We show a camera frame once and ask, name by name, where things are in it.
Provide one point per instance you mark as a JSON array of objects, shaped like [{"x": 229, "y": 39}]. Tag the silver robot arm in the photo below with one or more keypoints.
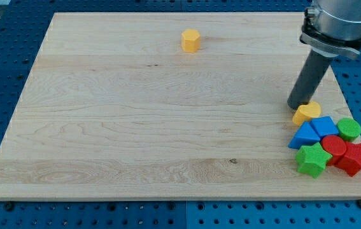
[{"x": 333, "y": 27}]

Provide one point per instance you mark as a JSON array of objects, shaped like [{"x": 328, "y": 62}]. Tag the yellow hexagon block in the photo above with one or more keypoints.
[{"x": 190, "y": 40}]

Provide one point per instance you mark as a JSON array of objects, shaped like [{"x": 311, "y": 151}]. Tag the wooden board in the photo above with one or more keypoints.
[{"x": 114, "y": 110}]

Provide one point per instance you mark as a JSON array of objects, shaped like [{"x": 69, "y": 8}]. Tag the yellow heart block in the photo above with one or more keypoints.
[{"x": 307, "y": 112}]

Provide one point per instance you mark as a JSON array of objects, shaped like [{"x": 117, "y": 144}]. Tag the blue triangle block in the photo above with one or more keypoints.
[{"x": 305, "y": 136}]

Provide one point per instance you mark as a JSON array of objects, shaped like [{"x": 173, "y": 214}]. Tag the green star block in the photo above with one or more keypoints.
[{"x": 312, "y": 160}]

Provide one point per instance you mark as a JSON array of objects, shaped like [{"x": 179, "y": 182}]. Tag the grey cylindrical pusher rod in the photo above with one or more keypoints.
[{"x": 308, "y": 80}]

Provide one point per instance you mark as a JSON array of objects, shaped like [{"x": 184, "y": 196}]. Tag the blue cube block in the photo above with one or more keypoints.
[{"x": 324, "y": 126}]

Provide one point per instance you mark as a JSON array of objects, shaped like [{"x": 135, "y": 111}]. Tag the red cylinder block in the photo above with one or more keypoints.
[{"x": 334, "y": 145}]

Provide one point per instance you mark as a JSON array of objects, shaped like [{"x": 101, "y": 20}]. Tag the green cylinder block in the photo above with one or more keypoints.
[{"x": 349, "y": 129}]

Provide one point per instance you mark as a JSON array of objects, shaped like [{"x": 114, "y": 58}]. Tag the red star block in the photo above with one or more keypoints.
[{"x": 350, "y": 162}]

